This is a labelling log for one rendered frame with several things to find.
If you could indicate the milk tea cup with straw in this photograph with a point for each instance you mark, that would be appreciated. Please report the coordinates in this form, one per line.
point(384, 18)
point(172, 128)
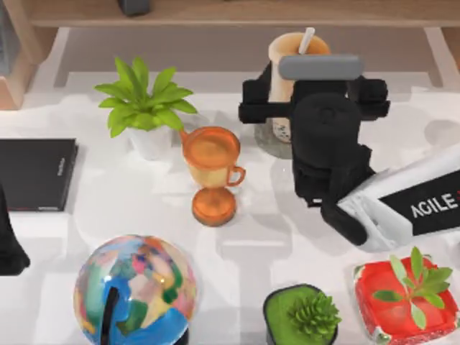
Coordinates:
point(282, 64)

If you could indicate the grey round coaster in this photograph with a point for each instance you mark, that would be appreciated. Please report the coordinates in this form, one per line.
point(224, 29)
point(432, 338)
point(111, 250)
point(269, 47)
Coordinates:
point(267, 143)

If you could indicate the orange trophy cup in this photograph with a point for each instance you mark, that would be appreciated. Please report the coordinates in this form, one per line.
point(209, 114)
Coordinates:
point(210, 154)

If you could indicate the wooden shelf unit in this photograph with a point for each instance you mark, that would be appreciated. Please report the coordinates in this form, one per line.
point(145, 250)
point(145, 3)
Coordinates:
point(251, 14)

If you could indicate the green plant in white pot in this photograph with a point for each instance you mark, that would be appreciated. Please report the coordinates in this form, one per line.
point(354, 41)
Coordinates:
point(143, 104)

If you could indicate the dark grey box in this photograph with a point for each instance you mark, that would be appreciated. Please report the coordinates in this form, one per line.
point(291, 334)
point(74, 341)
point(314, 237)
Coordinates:
point(134, 6)

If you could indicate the green plant in red pot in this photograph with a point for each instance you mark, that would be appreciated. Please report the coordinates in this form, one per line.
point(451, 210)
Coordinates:
point(395, 298)

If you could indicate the colourful globe on black stand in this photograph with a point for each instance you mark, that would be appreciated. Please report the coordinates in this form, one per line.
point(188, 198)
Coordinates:
point(136, 284)

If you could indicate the succulent in green pot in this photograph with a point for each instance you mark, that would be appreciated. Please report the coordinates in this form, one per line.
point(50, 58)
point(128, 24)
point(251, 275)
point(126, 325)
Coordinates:
point(305, 316)

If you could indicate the black book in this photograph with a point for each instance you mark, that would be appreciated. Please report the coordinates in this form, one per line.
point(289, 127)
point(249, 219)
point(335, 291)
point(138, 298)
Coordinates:
point(34, 174)

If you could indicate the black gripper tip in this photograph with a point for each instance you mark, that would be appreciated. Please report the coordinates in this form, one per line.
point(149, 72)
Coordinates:
point(9, 237)

